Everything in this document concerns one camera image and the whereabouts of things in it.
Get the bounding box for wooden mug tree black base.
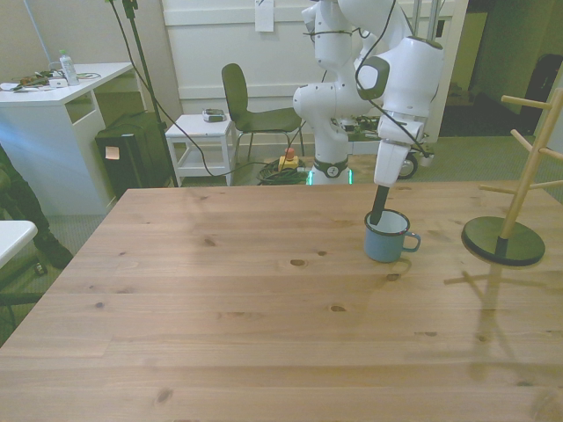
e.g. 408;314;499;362
460;86;563;267

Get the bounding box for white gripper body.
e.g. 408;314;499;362
373;138;413;186

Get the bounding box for black tripod stand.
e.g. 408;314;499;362
105;0;179;188

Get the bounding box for clear plastic bottle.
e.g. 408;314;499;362
59;48;81;87

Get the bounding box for person leg dark trousers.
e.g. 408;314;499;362
0;144;74;270

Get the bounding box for white rounded tabletop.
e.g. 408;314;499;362
0;219;39;269

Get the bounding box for black tripod cable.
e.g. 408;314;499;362
109;0;309;179

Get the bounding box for yellow red emergency stop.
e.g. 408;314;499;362
279;148;301;172

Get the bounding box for black chair base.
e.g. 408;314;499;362
0;258;48;338

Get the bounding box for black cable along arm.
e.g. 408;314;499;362
354;0;435;159

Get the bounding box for white desk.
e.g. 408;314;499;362
0;62;146;217

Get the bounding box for black computer case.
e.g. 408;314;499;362
94;114;173;199

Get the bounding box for wheeled mobile robot cart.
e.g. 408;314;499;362
338;112;437;179

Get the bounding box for white paper sheet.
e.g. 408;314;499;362
254;0;275;33

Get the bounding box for black bag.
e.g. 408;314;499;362
525;54;563;138

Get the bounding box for white side table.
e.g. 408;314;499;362
165;113;237;187

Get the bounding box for coiled dark floor cables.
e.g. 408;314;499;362
257;160;310;186

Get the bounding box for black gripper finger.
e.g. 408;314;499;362
370;184;391;225

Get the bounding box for tools and wires clutter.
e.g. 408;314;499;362
0;69;50;93

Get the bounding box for blue enamel mug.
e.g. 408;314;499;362
363;209;422;264

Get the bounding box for dark plywood chair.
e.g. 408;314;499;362
221;63;305;162

